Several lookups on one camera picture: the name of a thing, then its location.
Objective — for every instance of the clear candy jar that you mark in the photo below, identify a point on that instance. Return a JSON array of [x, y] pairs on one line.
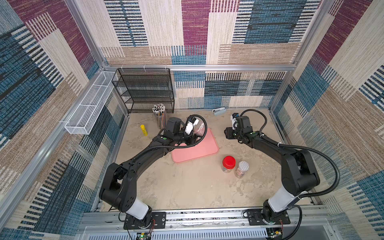
[[199, 129]]

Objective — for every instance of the black mesh shelf rack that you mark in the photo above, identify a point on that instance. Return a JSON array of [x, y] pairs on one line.
[[141, 89]]

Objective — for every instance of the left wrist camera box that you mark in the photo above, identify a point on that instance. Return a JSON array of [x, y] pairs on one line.
[[191, 123]]

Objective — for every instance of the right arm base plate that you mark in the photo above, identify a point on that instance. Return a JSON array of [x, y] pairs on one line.
[[260, 217]]

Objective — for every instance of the patterned lid candy jar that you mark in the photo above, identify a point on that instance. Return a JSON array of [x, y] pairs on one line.
[[242, 168]]

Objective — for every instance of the red lid candy jar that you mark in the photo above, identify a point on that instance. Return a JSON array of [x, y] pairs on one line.
[[228, 164]]

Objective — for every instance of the pink plastic tray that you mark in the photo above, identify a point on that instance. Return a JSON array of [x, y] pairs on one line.
[[207, 148]]

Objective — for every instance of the grey stapler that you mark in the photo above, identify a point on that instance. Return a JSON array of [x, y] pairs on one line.
[[219, 111]]

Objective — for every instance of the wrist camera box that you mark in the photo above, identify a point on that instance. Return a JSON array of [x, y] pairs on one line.
[[191, 123], [234, 120]]

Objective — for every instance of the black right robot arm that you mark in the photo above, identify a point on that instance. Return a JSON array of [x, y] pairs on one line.
[[298, 171]]

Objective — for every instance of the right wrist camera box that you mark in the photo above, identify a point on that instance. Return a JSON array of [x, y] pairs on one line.
[[234, 120]]

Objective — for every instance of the white mesh wall basket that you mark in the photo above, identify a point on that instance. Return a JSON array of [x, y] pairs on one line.
[[87, 112]]

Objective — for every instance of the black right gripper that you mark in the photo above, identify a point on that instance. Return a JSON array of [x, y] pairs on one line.
[[229, 133]]

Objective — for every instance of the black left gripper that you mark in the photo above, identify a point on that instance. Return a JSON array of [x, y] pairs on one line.
[[192, 140]]

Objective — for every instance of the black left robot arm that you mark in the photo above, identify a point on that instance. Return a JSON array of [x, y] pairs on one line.
[[119, 186]]

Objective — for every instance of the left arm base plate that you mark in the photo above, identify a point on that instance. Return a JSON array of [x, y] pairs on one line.
[[153, 220]]

